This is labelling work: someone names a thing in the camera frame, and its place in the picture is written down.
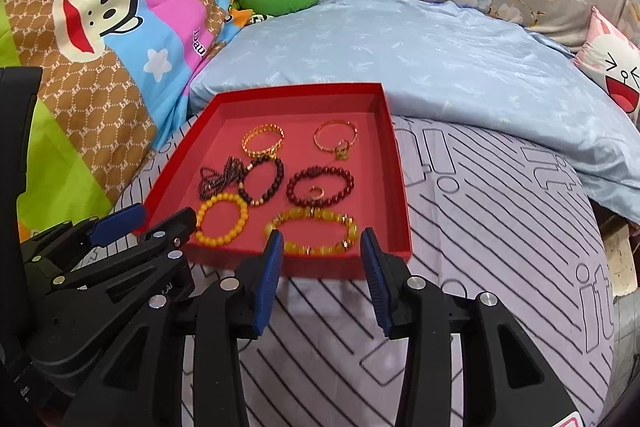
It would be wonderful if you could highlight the pink cat cushion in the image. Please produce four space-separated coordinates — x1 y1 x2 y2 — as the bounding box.
572 6 640 112

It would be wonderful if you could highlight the dark brown bead bracelet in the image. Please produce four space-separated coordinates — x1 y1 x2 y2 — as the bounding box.
237 156 285 208

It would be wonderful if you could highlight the dark purple bead necklace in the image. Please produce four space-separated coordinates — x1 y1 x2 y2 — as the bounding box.
199 157 251 202

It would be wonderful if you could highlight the yellow oval bead bracelet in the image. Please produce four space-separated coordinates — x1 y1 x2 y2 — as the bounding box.
264 206 359 256

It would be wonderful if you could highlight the gold chain bracelet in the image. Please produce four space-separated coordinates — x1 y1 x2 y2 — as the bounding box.
242 124 286 160

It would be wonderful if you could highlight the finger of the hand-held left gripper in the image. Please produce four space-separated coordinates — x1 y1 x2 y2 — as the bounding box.
22 203 149 269
50 207 199 309

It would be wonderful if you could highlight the dark red bead bracelet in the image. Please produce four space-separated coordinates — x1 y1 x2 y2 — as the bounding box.
286 166 357 208

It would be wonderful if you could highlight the yellow round bead bracelet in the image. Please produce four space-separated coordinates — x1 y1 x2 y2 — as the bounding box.
195 193 249 248

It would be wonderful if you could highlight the cardboard box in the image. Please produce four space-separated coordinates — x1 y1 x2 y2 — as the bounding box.
600 217 640 298

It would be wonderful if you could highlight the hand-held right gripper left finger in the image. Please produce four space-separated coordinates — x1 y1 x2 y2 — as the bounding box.
65 229 285 427

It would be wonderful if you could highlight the red jewelry box tray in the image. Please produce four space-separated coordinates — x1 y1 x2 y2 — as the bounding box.
137 82 413 282

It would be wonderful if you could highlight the thin rose gold bangle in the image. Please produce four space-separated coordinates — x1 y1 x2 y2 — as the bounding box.
314 121 360 155

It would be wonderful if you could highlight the cartoon monkey quilt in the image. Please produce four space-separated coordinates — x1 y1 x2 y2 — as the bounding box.
0 0 241 228

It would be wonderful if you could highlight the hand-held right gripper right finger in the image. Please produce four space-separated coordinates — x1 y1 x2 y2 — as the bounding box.
360 227 576 427

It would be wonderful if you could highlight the light blue blanket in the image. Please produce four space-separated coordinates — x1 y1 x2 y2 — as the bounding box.
187 0 640 225

